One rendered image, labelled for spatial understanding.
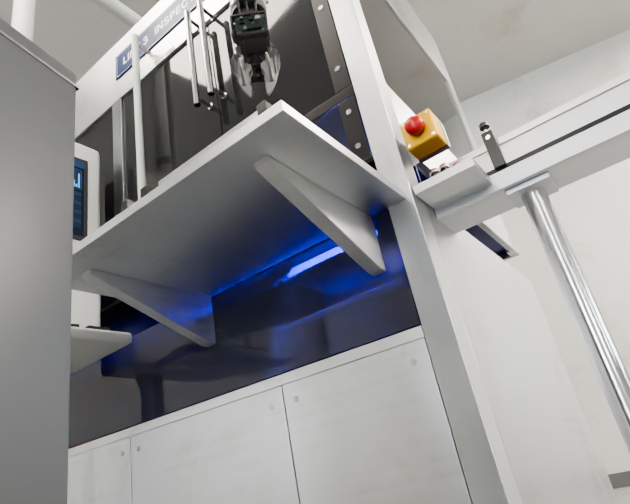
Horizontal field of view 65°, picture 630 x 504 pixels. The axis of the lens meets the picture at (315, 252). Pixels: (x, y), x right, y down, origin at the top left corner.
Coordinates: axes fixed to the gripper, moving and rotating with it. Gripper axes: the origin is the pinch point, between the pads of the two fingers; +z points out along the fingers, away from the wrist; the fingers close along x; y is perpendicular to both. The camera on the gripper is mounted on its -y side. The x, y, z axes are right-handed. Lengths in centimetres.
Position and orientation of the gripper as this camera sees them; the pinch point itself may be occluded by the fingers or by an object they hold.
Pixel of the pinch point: (259, 93)
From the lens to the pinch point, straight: 100.6
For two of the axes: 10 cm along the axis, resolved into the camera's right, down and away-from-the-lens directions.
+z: 1.4, 8.9, -4.3
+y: -0.5, -4.3, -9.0
